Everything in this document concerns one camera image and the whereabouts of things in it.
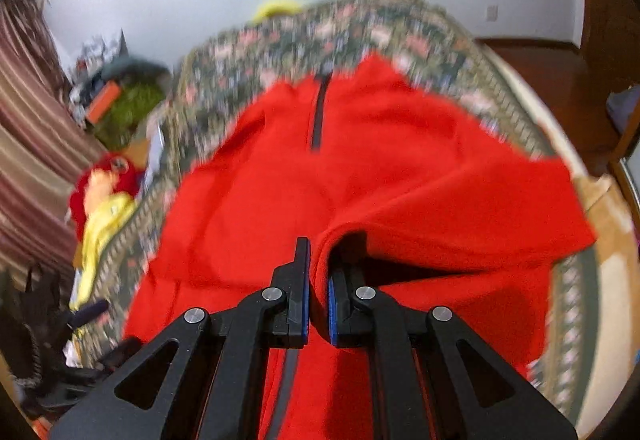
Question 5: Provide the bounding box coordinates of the floral bed blanket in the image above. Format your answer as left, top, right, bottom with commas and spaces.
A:
75, 0, 601, 431

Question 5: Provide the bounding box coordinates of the striped curtain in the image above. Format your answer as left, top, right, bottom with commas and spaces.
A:
0, 0, 108, 281

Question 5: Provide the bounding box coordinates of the red fleece pullover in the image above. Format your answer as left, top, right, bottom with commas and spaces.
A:
122, 56, 597, 440

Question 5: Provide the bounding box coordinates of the orange box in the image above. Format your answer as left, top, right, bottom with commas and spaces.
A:
85, 83, 123, 123

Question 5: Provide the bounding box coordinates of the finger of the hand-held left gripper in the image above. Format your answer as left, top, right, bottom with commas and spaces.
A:
92, 336, 146, 376
62, 299, 111, 336

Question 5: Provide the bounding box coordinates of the white paper sheet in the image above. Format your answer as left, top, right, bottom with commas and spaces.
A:
142, 120, 167, 193

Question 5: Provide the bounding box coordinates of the wooden chair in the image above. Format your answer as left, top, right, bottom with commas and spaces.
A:
605, 85, 640, 221

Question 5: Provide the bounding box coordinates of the red and yellow plush toy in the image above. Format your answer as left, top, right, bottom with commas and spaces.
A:
67, 151, 146, 311

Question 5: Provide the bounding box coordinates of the dark grey cushion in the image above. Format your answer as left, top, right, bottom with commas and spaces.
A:
100, 56, 171, 81

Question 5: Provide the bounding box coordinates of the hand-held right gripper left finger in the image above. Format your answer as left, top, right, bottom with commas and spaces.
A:
47, 236, 312, 440

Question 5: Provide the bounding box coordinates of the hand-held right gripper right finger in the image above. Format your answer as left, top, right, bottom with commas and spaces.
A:
326, 254, 578, 440

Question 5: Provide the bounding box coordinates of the pale purple cloth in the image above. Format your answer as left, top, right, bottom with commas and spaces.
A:
606, 88, 640, 133

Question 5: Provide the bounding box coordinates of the grey storage box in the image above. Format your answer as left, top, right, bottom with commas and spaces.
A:
619, 155, 640, 231

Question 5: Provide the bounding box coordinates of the yellow cloth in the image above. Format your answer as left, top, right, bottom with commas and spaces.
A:
252, 0, 305, 24

